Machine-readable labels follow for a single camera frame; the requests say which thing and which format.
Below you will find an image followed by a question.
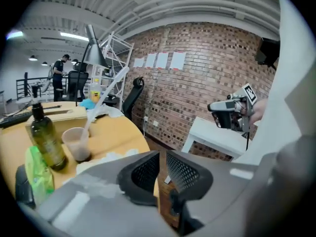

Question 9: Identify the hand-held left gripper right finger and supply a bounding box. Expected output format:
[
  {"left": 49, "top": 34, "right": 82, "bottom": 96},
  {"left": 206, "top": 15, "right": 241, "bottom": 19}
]
[{"left": 166, "top": 151, "right": 214, "bottom": 202}]

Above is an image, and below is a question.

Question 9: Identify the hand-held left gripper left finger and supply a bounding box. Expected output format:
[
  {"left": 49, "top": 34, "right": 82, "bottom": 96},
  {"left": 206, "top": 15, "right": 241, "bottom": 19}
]
[{"left": 117, "top": 150, "right": 160, "bottom": 206}]

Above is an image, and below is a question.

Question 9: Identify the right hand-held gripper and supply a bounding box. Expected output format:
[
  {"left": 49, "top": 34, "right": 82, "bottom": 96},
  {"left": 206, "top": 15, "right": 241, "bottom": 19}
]
[{"left": 207, "top": 82, "right": 258, "bottom": 133}]

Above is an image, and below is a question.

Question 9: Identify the person's right forearm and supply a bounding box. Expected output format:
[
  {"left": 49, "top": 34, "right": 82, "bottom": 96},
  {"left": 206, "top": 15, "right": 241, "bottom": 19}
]
[{"left": 249, "top": 99, "right": 269, "bottom": 128}]

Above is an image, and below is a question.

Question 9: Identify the person's right hand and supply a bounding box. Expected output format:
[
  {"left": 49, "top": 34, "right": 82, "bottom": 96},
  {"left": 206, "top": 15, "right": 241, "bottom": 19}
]
[{"left": 237, "top": 100, "right": 248, "bottom": 117}]

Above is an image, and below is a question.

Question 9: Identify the round yellow wooden table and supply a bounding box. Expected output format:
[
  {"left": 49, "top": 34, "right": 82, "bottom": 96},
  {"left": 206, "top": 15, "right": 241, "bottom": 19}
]
[{"left": 0, "top": 101, "right": 151, "bottom": 202}]

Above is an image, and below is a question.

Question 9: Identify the person's white shirt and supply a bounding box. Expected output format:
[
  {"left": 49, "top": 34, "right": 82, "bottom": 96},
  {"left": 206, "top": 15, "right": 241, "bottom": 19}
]
[{"left": 232, "top": 0, "right": 313, "bottom": 164}]

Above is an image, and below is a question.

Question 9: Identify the clear plastic cup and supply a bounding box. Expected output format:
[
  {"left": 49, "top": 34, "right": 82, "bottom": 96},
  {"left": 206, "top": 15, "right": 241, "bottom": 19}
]
[{"left": 61, "top": 127, "right": 92, "bottom": 163}]

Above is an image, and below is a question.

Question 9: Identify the white plastic bag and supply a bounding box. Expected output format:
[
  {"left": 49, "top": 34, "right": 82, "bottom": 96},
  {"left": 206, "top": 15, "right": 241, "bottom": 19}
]
[{"left": 92, "top": 105, "right": 125, "bottom": 119}]

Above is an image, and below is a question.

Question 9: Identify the white paper sheet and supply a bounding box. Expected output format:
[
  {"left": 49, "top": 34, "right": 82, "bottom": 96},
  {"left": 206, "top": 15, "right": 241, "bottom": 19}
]
[
  {"left": 169, "top": 51, "right": 187, "bottom": 71},
  {"left": 156, "top": 51, "right": 169, "bottom": 69},
  {"left": 145, "top": 53, "right": 158, "bottom": 69}
]

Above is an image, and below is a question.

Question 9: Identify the black mesh office chair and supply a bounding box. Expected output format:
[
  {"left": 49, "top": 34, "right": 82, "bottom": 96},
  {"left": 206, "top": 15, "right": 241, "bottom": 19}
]
[
  {"left": 64, "top": 62, "right": 89, "bottom": 103},
  {"left": 102, "top": 77, "right": 145, "bottom": 121}
]

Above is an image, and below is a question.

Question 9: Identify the blue cloth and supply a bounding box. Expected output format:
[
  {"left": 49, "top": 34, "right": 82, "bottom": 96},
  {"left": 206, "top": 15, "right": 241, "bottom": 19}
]
[{"left": 78, "top": 98, "right": 97, "bottom": 111}]

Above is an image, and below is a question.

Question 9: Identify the clear bottle yellow label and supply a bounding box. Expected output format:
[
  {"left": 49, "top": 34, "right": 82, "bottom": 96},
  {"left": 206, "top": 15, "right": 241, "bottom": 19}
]
[{"left": 89, "top": 78, "right": 102, "bottom": 103}]

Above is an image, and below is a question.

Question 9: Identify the green plastic packet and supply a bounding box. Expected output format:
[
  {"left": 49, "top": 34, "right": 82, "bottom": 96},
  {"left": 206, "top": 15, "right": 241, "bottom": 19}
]
[{"left": 24, "top": 146, "right": 55, "bottom": 207}]

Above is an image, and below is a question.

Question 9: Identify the dark green glass bottle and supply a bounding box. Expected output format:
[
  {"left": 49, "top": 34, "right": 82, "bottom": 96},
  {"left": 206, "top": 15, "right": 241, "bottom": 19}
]
[{"left": 30, "top": 84, "right": 69, "bottom": 172}]

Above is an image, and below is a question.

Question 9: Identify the white metal shelf rack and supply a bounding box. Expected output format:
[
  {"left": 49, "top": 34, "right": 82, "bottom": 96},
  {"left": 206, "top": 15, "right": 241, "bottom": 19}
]
[{"left": 92, "top": 31, "right": 135, "bottom": 111}]

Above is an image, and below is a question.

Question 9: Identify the black desk lamp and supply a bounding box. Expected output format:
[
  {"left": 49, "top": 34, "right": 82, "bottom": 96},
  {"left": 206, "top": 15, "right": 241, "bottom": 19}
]
[{"left": 75, "top": 24, "right": 110, "bottom": 108}]

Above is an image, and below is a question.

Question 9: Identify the black keyboard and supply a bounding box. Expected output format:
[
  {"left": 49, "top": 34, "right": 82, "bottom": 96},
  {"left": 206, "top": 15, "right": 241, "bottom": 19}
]
[{"left": 0, "top": 111, "right": 34, "bottom": 129}]

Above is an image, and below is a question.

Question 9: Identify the black metal railing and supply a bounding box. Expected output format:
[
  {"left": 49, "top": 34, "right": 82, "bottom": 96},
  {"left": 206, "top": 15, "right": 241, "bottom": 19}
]
[{"left": 16, "top": 72, "right": 55, "bottom": 101}]

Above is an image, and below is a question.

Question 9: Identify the ceiling light strip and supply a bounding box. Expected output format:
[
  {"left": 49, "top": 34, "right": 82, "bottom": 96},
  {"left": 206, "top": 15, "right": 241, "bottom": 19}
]
[
  {"left": 60, "top": 32, "right": 90, "bottom": 42},
  {"left": 6, "top": 30, "right": 25, "bottom": 40}
]

